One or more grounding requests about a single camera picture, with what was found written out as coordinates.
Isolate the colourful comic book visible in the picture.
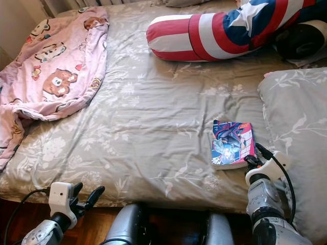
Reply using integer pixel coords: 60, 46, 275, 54
211, 119, 257, 170

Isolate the pink cartoon print blanket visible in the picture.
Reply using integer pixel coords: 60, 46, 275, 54
0, 6, 109, 172

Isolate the grey floral pillow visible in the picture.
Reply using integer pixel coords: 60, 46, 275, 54
257, 68, 327, 243

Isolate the silver robot right leg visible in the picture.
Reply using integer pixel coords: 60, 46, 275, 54
200, 212, 236, 245

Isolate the grey floral bed sheet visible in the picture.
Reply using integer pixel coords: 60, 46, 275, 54
0, 0, 327, 215

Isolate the black round object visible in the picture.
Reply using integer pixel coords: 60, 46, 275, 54
272, 19, 327, 61

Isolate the red white blue bolster pillow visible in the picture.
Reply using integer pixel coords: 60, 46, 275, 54
146, 0, 327, 63

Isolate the plain grey pillow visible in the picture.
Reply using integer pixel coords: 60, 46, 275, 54
158, 0, 207, 8

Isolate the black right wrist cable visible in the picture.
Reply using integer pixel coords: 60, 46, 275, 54
255, 142, 297, 225

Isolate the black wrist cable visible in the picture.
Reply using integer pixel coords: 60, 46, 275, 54
255, 142, 297, 225
4, 188, 52, 245

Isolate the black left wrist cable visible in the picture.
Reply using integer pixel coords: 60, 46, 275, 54
4, 188, 52, 245

